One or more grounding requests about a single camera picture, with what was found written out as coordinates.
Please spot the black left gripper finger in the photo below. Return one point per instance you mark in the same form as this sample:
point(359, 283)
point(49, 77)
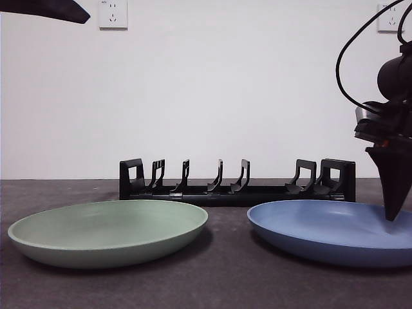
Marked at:
point(64, 9)

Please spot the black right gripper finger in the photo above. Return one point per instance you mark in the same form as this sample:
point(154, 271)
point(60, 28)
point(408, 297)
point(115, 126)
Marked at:
point(394, 180)

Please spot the blue round plate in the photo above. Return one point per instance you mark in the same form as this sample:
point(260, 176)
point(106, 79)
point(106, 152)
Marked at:
point(315, 225)

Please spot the green round plate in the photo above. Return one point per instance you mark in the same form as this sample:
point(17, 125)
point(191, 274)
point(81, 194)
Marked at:
point(106, 231)

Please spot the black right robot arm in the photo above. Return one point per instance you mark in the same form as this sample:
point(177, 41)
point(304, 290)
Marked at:
point(394, 77)

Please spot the black plastic plate rack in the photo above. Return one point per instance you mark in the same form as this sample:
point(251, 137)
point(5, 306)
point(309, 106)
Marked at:
point(225, 198)

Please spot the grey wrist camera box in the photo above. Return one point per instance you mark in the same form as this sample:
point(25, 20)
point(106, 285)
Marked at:
point(367, 114)

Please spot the white wall socket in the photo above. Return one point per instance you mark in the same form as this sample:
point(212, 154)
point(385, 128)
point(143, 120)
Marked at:
point(389, 21)
point(113, 14)

